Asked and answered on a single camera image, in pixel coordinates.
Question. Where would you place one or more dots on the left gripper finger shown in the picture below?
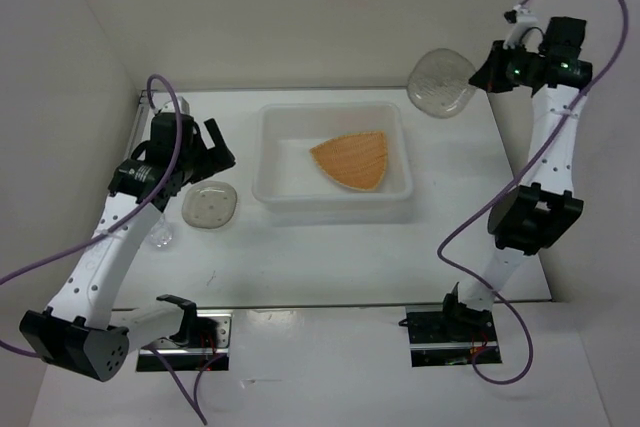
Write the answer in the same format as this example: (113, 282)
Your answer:
(208, 169)
(219, 154)

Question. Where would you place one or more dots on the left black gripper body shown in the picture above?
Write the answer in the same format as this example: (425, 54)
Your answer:
(196, 158)

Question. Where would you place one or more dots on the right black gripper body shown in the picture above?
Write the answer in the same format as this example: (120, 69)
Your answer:
(511, 66)

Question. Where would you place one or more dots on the clear glass plate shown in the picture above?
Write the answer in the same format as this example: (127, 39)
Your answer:
(439, 83)
(209, 205)

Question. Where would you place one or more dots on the triangular woven bamboo tray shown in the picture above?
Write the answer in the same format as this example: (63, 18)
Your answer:
(357, 161)

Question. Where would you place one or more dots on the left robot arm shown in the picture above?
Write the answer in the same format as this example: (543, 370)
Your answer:
(76, 330)

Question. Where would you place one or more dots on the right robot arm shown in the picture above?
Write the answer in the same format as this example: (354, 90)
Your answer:
(542, 204)

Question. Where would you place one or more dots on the white plastic bin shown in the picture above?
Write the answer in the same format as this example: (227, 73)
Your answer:
(295, 191)

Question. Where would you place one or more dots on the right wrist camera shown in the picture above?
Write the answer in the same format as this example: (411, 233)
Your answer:
(521, 20)

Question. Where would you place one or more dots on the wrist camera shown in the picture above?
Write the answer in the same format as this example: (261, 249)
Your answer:
(521, 20)
(170, 107)

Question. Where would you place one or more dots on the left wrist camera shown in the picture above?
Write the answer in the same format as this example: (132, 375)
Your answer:
(170, 107)

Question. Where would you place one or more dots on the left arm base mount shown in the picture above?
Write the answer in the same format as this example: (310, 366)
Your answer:
(206, 350)

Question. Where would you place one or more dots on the aluminium table edge rail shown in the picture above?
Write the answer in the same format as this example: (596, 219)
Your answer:
(202, 305)

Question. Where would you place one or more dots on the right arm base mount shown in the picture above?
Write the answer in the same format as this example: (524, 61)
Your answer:
(437, 341)

